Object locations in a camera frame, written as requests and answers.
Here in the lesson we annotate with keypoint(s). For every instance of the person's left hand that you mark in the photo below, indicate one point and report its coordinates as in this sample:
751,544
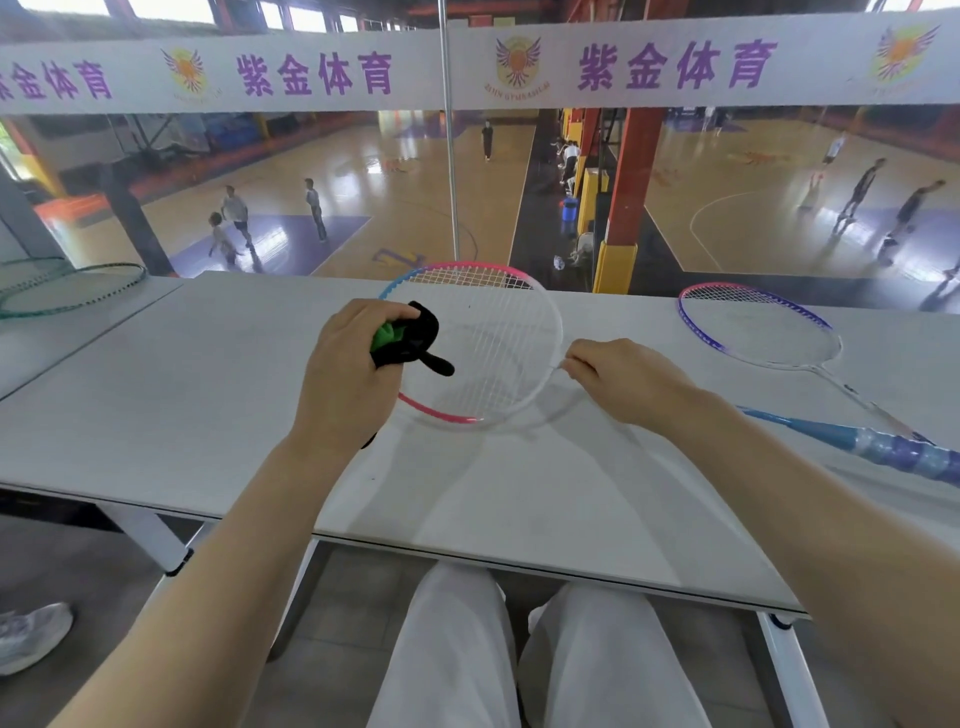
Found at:
345,382

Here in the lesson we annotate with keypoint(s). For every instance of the person's right hand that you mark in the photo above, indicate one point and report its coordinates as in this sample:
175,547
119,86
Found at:
637,382

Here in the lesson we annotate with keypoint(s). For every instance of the green black cleaning cloth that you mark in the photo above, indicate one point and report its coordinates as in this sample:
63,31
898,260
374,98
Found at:
416,341

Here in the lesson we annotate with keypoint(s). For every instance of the purple pink badminton racket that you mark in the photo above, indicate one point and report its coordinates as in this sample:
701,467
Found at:
757,322

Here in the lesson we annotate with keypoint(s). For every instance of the pink blue badminton racket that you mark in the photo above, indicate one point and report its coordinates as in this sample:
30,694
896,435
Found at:
495,337

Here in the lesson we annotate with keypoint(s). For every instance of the person's right forearm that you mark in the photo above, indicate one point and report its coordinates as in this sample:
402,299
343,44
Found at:
840,547

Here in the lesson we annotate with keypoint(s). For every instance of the person's left forearm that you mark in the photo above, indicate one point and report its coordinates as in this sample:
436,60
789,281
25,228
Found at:
195,600

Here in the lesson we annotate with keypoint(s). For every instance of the green badminton racket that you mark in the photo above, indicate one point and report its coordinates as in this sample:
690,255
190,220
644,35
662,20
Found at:
71,289

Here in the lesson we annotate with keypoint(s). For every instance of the person's white trousers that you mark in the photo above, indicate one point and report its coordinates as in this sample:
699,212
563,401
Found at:
450,660

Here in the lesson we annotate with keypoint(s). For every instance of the group of distant people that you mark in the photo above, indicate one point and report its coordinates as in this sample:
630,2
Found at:
316,206

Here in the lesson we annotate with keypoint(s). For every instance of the blue bin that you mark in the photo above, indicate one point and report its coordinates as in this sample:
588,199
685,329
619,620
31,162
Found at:
570,210

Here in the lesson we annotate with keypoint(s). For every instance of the red pillar with yellow base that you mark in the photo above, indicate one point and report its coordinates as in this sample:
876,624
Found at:
630,187

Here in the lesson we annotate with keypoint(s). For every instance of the white table leg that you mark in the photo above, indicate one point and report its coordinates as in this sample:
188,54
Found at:
289,600
150,536
795,675

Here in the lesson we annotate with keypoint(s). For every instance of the metal window mullion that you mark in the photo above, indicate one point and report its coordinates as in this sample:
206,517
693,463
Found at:
448,150

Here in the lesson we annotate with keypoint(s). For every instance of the white banner with purple print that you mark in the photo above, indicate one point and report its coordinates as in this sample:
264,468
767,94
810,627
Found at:
675,90

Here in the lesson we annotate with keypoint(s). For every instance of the white shoe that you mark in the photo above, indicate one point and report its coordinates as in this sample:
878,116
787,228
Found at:
30,637

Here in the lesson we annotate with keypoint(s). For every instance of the yellow padded post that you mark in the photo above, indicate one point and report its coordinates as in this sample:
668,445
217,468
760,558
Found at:
586,195

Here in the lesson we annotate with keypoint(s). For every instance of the dark hoop post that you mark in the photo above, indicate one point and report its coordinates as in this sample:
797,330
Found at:
131,225

